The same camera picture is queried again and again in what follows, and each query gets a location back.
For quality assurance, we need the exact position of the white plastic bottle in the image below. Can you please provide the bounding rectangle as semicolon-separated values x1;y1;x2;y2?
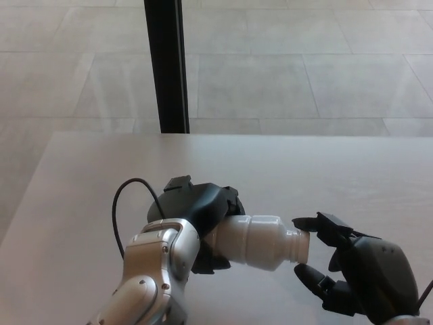
211;213;311;273

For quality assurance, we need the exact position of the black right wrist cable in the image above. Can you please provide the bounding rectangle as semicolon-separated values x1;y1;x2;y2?
417;278;433;309

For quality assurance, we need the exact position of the black vertical post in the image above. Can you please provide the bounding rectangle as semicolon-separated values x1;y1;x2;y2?
143;0;191;134

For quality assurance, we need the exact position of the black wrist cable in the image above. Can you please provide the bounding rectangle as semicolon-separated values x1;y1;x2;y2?
112;177;167;260
417;278;433;309

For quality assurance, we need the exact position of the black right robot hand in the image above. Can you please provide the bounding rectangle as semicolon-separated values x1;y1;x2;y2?
291;211;421;324

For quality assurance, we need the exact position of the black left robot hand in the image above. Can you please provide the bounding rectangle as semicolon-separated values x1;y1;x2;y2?
147;174;247;276

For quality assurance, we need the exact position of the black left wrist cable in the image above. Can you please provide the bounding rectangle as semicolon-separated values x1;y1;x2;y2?
112;177;167;260

